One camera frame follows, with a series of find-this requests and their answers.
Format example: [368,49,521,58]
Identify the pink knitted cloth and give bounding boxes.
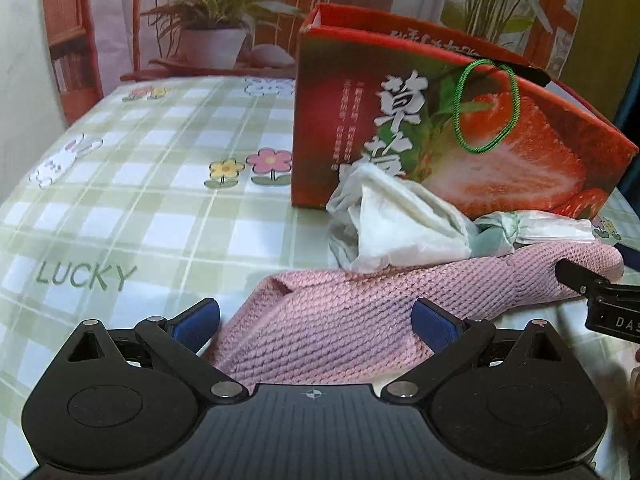
[202,240,625,387]

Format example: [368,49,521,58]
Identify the red strawberry cardboard box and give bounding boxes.
[290,2,640,222]

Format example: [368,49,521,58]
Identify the pale green white cloth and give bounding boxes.
[472,209,597,257]

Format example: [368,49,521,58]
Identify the green cord handle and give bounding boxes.
[451,58,522,154]

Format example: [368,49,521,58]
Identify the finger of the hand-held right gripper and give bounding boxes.
[554,257,622,302]

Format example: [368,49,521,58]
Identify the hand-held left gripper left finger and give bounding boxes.
[67,297,249,404]

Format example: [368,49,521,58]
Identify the green checked tablecloth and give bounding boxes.
[0,74,640,480]

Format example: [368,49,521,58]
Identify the printed wall backdrop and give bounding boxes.
[41,0,592,127]

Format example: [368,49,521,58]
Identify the crumpled white plastic bag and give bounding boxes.
[326,163,482,274]

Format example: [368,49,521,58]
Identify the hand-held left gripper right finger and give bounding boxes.
[381,297,562,404]

